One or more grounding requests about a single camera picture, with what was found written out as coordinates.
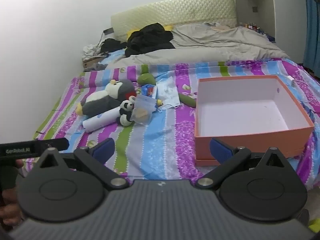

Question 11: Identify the yellow green cloth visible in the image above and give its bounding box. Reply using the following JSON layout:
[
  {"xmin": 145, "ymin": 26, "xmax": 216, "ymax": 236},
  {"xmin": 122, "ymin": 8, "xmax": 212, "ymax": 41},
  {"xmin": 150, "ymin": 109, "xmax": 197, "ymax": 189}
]
[{"xmin": 308, "ymin": 217, "xmax": 320, "ymax": 233}]

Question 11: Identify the orange cardboard box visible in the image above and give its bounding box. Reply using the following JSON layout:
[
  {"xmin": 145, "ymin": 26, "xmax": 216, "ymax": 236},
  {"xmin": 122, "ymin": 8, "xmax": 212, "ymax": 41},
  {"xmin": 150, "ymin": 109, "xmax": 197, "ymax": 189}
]
[{"xmin": 194, "ymin": 75, "xmax": 315, "ymax": 167}]

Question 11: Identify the brown cardboard box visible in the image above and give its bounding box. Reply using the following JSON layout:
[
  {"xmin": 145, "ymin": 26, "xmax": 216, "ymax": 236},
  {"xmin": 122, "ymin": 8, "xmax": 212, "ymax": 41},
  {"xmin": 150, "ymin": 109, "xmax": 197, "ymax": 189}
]
[{"xmin": 82, "ymin": 56, "xmax": 108, "ymax": 72}]

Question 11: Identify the row of small bottles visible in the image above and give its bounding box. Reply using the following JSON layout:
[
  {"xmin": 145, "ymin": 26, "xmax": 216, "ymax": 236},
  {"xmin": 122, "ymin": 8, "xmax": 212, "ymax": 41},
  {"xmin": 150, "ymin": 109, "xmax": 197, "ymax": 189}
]
[{"xmin": 237, "ymin": 22, "xmax": 275, "ymax": 43}]

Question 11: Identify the small panda plush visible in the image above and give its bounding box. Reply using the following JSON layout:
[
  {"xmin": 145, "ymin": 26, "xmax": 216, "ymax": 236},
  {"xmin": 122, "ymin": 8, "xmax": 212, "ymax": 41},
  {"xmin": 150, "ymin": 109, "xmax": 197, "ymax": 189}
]
[{"xmin": 116, "ymin": 100, "xmax": 137, "ymax": 127}]

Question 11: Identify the white wardrobe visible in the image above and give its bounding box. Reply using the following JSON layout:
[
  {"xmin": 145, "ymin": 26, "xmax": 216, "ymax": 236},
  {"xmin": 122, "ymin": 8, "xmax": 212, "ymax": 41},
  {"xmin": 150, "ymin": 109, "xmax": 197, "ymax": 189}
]
[{"xmin": 232, "ymin": 0, "xmax": 307, "ymax": 64}]

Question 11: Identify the person's left hand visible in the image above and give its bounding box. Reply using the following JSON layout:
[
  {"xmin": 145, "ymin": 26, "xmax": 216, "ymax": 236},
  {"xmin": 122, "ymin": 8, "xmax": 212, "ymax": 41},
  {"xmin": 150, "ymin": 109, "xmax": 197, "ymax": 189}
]
[{"xmin": 0, "ymin": 159, "xmax": 25, "ymax": 228}]

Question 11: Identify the crumpled white cloth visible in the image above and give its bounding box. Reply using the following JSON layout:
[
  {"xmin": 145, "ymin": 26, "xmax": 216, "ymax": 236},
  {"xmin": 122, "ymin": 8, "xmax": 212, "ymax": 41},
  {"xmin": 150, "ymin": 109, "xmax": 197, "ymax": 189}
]
[{"xmin": 82, "ymin": 44, "xmax": 102, "ymax": 60}]

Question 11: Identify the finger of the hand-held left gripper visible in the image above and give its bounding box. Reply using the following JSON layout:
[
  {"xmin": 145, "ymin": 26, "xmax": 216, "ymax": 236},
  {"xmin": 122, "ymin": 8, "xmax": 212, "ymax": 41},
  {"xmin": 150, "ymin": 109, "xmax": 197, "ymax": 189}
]
[{"xmin": 46, "ymin": 137, "xmax": 70, "ymax": 152}]

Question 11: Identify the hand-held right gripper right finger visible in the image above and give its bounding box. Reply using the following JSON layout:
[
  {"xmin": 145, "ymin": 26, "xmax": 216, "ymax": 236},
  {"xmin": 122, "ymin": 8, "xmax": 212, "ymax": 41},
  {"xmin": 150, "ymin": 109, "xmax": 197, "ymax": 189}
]
[{"xmin": 196, "ymin": 137, "xmax": 299, "ymax": 189}]

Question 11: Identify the beige cloth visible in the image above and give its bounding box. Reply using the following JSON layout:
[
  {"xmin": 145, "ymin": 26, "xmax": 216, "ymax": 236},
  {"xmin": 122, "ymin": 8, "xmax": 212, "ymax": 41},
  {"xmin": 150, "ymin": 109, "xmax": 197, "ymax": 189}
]
[{"xmin": 205, "ymin": 22, "xmax": 233, "ymax": 32}]

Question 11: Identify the yellow pillow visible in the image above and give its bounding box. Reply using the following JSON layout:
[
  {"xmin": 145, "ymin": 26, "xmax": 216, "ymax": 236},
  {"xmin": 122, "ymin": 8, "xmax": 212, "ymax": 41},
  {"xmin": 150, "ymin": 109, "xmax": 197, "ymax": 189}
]
[{"xmin": 126, "ymin": 25, "xmax": 174, "ymax": 39}]

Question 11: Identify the clear plastic bag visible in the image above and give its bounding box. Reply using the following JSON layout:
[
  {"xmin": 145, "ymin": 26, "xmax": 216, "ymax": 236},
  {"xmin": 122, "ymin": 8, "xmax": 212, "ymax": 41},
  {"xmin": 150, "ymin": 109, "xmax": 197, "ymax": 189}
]
[{"xmin": 131, "ymin": 95, "xmax": 157, "ymax": 125}]

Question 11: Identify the black jacket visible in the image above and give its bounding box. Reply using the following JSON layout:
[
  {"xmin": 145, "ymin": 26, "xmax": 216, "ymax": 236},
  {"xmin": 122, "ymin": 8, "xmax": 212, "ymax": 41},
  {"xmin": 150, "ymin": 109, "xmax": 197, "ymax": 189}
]
[{"xmin": 124, "ymin": 22, "xmax": 175, "ymax": 57}]

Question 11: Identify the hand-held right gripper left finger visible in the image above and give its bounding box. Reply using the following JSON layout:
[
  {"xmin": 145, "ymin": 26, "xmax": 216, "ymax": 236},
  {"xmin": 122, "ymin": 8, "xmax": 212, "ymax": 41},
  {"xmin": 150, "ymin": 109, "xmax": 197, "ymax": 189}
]
[{"xmin": 37, "ymin": 137, "xmax": 129, "ymax": 191}]

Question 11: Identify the grey duvet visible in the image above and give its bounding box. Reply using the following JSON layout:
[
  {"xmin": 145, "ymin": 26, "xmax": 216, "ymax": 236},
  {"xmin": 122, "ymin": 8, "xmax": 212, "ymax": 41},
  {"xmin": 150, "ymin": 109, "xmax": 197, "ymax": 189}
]
[{"xmin": 105, "ymin": 24, "xmax": 290, "ymax": 70}]

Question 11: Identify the white tissue cloth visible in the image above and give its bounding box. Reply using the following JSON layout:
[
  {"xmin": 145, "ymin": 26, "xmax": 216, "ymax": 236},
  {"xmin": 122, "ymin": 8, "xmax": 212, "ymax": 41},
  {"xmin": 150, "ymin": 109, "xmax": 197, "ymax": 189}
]
[{"xmin": 156, "ymin": 78, "xmax": 175, "ymax": 99}]

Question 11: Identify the grey penguin plush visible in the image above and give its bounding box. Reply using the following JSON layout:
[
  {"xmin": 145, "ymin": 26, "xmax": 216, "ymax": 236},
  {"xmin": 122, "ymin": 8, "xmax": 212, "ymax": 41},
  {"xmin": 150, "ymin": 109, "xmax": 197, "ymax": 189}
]
[{"xmin": 76, "ymin": 79, "xmax": 137, "ymax": 117}]

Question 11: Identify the green plush stick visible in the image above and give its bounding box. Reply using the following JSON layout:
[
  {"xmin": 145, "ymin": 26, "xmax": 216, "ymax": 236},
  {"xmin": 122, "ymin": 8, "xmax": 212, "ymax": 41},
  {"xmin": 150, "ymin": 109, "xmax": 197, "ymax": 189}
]
[{"xmin": 137, "ymin": 73, "xmax": 197, "ymax": 108}]

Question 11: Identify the blue snack packet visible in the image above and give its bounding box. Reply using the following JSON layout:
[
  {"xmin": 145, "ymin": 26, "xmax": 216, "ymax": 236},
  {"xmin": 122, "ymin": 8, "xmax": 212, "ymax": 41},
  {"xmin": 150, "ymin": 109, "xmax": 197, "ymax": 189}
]
[{"xmin": 141, "ymin": 84, "xmax": 158, "ymax": 98}]

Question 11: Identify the white cylinder roll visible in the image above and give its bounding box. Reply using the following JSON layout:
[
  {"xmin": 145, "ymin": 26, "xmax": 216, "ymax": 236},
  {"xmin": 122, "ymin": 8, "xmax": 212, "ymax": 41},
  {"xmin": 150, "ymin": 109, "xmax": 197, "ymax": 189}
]
[{"xmin": 82, "ymin": 106, "xmax": 122, "ymax": 133}]

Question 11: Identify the black clothing pile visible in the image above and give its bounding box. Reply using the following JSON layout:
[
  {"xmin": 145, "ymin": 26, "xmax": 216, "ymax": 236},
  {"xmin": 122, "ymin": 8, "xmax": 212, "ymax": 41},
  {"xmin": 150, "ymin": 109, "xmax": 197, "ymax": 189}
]
[{"xmin": 100, "ymin": 38, "xmax": 128, "ymax": 53}]

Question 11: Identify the light blue face mask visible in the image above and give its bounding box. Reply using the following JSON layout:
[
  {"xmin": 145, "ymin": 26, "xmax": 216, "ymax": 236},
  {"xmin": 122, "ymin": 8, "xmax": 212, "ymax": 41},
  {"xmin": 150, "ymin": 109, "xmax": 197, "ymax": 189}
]
[{"xmin": 157, "ymin": 76, "xmax": 181, "ymax": 111}]

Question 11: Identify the striped floral bed sheet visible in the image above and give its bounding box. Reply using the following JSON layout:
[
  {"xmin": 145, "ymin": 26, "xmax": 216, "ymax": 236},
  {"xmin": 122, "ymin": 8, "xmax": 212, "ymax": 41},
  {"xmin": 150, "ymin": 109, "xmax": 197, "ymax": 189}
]
[{"xmin": 34, "ymin": 58, "xmax": 320, "ymax": 190}]

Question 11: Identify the cream quilted headboard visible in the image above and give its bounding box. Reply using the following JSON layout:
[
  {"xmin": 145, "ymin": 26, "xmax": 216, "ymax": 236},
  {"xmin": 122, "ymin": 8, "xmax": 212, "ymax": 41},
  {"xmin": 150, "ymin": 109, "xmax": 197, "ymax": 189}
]
[{"xmin": 111, "ymin": 0, "xmax": 237, "ymax": 43}]

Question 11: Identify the blue curtain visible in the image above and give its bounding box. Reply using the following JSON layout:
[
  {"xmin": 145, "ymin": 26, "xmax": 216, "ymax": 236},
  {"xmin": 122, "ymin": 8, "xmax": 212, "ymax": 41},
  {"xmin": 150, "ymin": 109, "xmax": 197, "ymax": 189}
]
[{"xmin": 302, "ymin": 0, "xmax": 320, "ymax": 79}]

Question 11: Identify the white charger with cable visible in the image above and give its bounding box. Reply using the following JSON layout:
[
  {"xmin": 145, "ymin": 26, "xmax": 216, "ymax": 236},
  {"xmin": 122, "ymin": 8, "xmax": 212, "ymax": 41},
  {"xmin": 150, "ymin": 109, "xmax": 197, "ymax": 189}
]
[{"xmin": 287, "ymin": 75, "xmax": 310, "ymax": 87}]

